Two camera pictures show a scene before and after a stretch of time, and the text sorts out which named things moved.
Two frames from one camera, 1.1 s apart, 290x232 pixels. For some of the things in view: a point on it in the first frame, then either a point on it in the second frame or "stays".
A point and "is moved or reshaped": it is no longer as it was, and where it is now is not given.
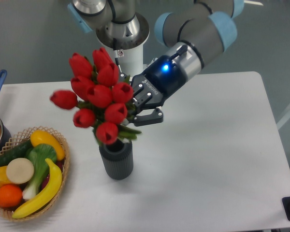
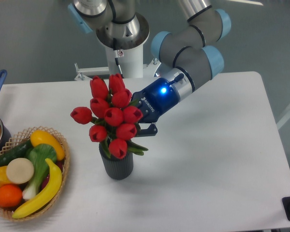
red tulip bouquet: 99,98 is moved or reshaped
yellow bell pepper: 38,137 stays
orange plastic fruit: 8,195 stays
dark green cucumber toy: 19,151 stays
